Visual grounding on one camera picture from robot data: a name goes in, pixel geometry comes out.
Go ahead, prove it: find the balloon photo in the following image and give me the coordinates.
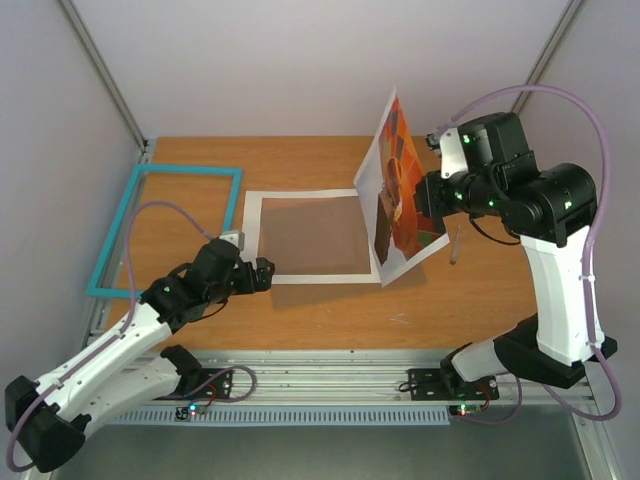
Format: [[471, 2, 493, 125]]
[[354, 90, 449, 287]]

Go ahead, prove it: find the turquoise picture frame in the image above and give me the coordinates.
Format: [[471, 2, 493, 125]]
[[86, 163, 243, 299]]

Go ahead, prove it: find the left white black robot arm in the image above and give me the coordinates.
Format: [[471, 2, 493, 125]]
[[4, 232, 275, 473]]

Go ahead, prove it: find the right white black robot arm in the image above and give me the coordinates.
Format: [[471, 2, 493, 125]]
[[414, 112, 618, 398]]

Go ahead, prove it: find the white paper mat border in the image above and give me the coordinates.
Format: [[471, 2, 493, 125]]
[[242, 189, 380, 285]]

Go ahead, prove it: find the left circuit board with LEDs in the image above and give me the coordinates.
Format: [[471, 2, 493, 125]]
[[174, 404, 207, 422]]

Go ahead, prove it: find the circuit board with leds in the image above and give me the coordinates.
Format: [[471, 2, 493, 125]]
[[449, 403, 488, 417], [174, 404, 207, 422]]

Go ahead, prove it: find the right circuit board with LEDs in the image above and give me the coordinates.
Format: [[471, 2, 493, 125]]
[[449, 403, 488, 417]]

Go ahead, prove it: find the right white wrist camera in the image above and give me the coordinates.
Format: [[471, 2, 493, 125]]
[[426, 127, 469, 180]]

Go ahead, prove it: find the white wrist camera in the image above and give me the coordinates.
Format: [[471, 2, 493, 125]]
[[426, 127, 469, 180], [219, 230, 245, 251]]

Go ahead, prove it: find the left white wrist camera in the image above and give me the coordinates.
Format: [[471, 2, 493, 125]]
[[219, 230, 245, 251]]

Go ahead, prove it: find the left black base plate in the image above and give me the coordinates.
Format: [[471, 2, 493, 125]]
[[168, 368, 233, 401]]

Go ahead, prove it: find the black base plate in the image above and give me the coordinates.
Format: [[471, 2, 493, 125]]
[[168, 368, 233, 401], [398, 368, 500, 402]]

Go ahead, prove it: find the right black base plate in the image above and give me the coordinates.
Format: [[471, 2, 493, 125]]
[[398, 368, 500, 402]]

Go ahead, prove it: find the grey slotted cable duct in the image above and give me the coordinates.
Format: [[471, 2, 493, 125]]
[[111, 405, 450, 428]]

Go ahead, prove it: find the right aluminium corner post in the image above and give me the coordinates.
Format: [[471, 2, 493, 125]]
[[525, 0, 587, 84]]

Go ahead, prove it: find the aluminium corner post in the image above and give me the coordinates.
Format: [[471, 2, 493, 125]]
[[57, 0, 148, 153], [525, 0, 587, 84]]

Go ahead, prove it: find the left aluminium corner post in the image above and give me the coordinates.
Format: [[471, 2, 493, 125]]
[[57, 0, 148, 153]]

